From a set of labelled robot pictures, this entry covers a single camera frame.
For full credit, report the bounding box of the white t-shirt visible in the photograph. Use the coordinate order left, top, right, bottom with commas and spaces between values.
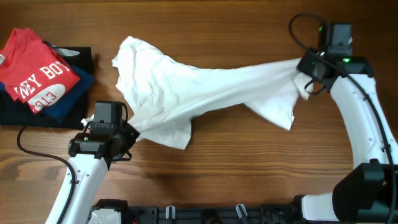
112, 36, 313, 149

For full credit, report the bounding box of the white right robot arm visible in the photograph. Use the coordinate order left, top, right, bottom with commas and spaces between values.
295, 21, 397, 223

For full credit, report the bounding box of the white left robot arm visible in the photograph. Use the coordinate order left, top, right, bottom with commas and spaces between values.
46, 101, 140, 223

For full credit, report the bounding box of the blue folded t-shirt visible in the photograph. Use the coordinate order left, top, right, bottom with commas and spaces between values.
0, 40, 95, 123

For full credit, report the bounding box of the black folded t-shirt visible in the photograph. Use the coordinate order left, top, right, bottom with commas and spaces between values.
1, 47, 94, 129

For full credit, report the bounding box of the red printed t-shirt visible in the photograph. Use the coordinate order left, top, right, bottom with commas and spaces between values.
1, 28, 80, 113

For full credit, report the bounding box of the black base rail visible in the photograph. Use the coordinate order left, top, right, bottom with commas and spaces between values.
86, 199, 303, 224

